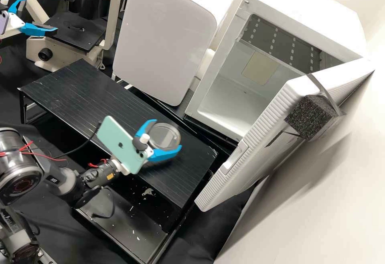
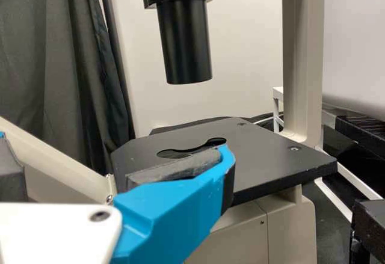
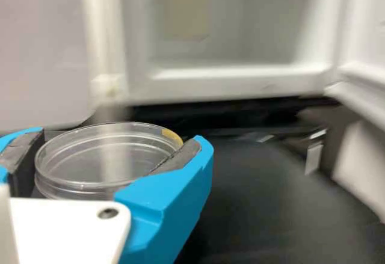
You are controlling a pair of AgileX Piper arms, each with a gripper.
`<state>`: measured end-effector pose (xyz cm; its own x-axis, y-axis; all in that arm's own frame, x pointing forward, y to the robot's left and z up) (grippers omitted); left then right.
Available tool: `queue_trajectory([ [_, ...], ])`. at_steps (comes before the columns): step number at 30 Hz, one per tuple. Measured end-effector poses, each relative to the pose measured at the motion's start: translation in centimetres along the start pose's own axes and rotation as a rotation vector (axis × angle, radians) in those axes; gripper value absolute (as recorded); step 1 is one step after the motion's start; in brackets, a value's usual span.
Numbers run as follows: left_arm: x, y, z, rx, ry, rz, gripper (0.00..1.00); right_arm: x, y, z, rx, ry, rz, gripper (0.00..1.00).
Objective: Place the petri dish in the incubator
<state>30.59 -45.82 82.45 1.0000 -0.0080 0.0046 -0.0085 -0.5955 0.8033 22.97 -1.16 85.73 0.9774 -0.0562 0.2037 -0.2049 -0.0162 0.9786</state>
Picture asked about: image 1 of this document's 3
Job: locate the left wrist camera phone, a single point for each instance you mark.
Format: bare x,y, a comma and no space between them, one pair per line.
2,20

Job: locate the black platform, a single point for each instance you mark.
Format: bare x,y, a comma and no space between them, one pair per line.
90,101
210,137

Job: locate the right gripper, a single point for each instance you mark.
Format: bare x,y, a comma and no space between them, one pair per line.
149,155

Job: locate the petri dish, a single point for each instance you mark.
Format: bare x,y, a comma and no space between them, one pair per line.
164,136

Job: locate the black tray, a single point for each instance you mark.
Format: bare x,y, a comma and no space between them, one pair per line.
126,231

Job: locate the right wrist camera phone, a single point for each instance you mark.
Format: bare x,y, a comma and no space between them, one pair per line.
120,143

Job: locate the white box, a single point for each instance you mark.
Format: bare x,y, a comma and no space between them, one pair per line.
168,41

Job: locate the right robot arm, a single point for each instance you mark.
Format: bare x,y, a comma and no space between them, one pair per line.
24,167

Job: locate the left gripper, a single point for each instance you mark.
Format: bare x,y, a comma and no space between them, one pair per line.
15,23

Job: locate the white incubator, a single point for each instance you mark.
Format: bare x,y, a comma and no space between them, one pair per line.
300,11

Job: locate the wrist camera phone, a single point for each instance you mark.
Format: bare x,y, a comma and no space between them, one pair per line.
120,143
2,20

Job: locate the incubator door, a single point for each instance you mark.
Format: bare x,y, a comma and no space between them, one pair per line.
258,143

